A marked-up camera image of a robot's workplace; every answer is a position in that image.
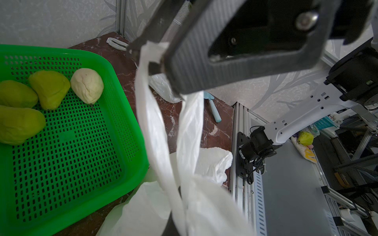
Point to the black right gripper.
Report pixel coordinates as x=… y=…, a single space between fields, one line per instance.
x=351 y=20

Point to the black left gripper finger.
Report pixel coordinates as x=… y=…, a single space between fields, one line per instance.
x=170 y=228

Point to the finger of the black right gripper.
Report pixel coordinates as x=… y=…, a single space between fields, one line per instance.
x=222 y=42
x=167 y=15

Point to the patterned white plastic bag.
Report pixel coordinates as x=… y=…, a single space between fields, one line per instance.
x=186 y=183

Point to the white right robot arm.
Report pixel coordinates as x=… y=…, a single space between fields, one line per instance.
x=340 y=90

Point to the white pear far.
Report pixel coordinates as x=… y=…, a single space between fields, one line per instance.
x=87 y=84

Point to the green plastic perforated basket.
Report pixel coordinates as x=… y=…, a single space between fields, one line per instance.
x=85 y=158

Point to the green pear top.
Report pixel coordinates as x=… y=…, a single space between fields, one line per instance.
x=51 y=88

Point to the green pear front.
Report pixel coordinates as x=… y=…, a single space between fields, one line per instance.
x=18 y=95

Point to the green pear with stem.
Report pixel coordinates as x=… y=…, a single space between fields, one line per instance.
x=20 y=124

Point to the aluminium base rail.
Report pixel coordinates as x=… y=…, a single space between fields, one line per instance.
x=246 y=187

